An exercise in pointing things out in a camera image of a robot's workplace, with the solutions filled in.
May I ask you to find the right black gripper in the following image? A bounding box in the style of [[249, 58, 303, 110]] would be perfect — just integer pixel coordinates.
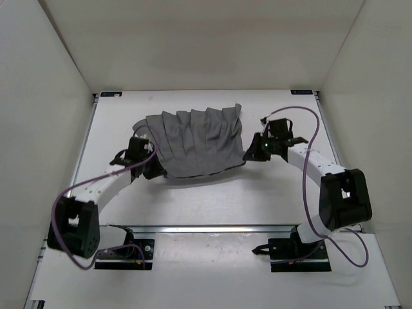
[[244, 133, 278, 162]]

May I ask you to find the aluminium table rail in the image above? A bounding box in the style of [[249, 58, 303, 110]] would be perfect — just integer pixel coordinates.
[[128, 225, 294, 234]]

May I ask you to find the right blue label sticker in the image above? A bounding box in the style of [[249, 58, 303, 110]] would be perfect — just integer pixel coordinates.
[[290, 89, 313, 95]]

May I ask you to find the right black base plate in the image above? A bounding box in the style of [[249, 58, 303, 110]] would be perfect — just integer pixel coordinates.
[[252, 231, 332, 273]]

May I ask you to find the grey pleated skirt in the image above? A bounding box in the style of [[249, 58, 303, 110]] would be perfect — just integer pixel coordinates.
[[133, 104, 245, 179]]

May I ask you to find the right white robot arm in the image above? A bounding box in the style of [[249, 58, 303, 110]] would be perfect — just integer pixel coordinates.
[[243, 118, 372, 258]]

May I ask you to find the blue label sticker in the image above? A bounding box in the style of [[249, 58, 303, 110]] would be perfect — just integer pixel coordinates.
[[100, 91, 122, 97], [290, 89, 313, 95]]

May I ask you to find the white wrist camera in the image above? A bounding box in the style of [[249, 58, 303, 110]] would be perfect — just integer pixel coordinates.
[[260, 117, 269, 135], [138, 135, 154, 153]]

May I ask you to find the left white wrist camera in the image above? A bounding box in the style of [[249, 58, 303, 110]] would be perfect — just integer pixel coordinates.
[[138, 135, 154, 153]]

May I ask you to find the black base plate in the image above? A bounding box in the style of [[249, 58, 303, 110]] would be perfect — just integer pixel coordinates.
[[94, 234, 155, 271], [252, 231, 332, 273]]

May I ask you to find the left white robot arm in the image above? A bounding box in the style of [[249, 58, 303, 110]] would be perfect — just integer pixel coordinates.
[[47, 136, 164, 264]]

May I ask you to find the left blue label sticker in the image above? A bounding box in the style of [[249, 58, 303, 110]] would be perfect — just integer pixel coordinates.
[[100, 91, 122, 97]]

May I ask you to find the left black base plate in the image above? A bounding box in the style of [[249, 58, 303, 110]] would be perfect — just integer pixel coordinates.
[[94, 234, 155, 271]]

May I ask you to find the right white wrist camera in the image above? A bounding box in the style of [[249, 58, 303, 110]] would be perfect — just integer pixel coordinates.
[[260, 117, 269, 135]]

